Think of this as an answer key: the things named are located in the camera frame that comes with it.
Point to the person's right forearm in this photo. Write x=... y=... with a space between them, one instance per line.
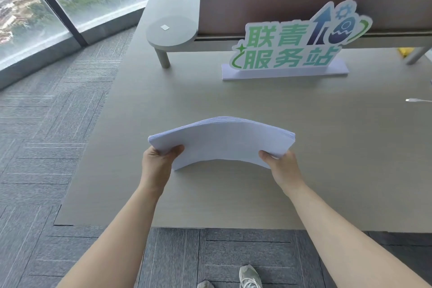
x=344 y=240

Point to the grey table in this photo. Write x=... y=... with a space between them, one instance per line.
x=337 y=149

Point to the small yellow object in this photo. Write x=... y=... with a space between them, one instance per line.
x=405 y=51

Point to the person's right hand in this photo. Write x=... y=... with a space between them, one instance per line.
x=287 y=171

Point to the person's left hand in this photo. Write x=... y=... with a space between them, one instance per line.
x=156 y=171

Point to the green and white standing sign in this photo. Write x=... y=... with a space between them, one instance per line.
x=287 y=51

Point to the grey desk shelf riser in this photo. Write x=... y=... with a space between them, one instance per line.
x=172 y=33

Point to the person's left forearm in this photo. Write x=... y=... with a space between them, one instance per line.
x=108 y=247

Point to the small white square sticker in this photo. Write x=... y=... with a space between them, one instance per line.
x=165 y=27

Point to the pile of white paper sheets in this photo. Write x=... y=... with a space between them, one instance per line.
x=219 y=139

